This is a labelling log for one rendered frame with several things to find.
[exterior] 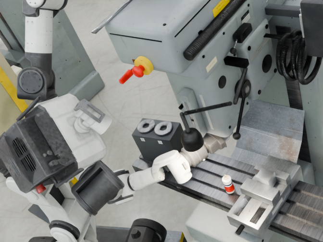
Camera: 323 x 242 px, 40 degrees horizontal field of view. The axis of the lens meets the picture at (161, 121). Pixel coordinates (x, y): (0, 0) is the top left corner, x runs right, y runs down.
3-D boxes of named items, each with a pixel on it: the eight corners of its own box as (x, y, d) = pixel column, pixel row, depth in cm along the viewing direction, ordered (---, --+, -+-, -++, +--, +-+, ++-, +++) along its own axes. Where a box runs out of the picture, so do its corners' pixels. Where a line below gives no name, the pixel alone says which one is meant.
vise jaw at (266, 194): (273, 206, 178) (271, 200, 175) (241, 193, 187) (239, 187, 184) (280, 195, 180) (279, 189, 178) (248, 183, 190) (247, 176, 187)
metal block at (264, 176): (270, 190, 183) (268, 181, 179) (257, 185, 186) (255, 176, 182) (277, 181, 185) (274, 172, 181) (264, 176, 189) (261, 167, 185)
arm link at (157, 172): (175, 155, 167) (145, 167, 173) (186, 174, 170) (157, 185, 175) (179, 147, 173) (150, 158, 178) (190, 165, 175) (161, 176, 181)
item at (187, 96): (202, 139, 165) (186, 96, 151) (193, 136, 167) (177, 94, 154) (208, 131, 167) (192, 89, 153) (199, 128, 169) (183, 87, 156)
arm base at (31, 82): (20, 110, 148) (53, 101, 148) (6, 73, 146) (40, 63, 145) (32, 103, 163) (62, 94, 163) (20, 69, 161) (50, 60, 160)
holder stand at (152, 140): (180, 166, 218) (168, 139, 205) (143, 159, 230) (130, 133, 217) (191, 148, 225) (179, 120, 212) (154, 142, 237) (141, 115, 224)
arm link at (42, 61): (18, 52, 146) (18, 93, 149) (46, 54, 147) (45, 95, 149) (29, 50, 158) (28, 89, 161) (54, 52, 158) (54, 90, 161)
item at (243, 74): (237, 105, 137) (236, 102, 136) (232, 105, 137) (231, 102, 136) (248, 69, 148) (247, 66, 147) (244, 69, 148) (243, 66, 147)
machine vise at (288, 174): (261, 239, 177) (256, 224, 170) (229, 224, 186) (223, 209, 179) (302, 175, 192) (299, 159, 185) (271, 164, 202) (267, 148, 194)
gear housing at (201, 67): (206, 83, 140) (198, 57, 134) (149, 70, 155) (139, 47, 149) (257, 21, 155) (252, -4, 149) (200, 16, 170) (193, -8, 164)
